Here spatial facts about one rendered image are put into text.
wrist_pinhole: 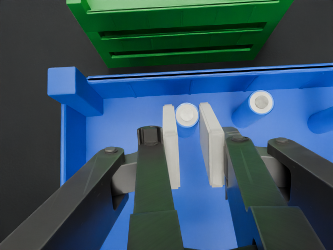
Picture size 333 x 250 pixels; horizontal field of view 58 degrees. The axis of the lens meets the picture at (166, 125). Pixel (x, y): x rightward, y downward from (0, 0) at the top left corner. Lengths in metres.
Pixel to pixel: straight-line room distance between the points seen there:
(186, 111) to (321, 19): 0.56
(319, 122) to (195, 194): 0.12
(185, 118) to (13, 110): 0.52
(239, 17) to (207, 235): 0.32
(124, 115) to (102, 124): 0.02
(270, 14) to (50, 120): 0.45
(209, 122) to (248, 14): 0.33
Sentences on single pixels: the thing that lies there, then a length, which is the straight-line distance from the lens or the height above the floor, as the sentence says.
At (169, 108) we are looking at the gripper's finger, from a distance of 0.20.
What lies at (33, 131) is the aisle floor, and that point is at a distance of 0.66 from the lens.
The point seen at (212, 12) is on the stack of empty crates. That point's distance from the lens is 0.45.
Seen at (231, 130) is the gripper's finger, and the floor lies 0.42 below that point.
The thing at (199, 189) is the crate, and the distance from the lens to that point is 0.27.
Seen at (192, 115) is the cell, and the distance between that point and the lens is 0.21.
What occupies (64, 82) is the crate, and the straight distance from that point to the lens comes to 0.21.
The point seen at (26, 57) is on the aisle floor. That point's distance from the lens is 0.71.
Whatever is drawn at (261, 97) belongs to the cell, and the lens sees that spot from 0.22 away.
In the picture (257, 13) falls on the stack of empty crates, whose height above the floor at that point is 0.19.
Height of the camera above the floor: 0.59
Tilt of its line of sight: 81 degrees down
